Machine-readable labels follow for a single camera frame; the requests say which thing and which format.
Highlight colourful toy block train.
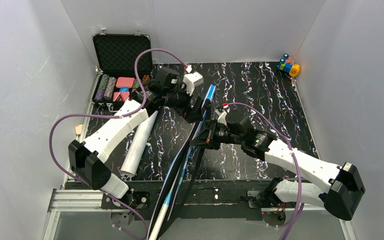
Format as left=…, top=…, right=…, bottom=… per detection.
left=277, top=53, right=301, bottom=77

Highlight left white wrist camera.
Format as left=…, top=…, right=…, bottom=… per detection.
left=183, top=72, right=204, bottom=96

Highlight blue badminton racket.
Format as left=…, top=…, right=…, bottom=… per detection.
left=147, top=191, right=173, bottom=240

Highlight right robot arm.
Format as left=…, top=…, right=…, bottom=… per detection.
left=190, top=113, right=366, bottom=221

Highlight beige wooden block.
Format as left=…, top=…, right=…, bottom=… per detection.
left=74, top=124, right=84, bottom=136

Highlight white shuttlecock tube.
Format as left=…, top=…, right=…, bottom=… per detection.
left=120, top=111, right=159, bottom=177

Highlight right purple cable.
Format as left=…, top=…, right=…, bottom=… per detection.
left=223, top=102, right=305, bottom=240

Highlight blue racket bag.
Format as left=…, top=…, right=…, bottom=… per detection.
left=146, top=84, right=216, bottom=239

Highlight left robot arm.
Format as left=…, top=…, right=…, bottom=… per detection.
left=68, top=67, right=204, bottom=199

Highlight black poker chip case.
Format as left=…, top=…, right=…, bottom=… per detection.
left=91, top=33, right=151, bottom=109

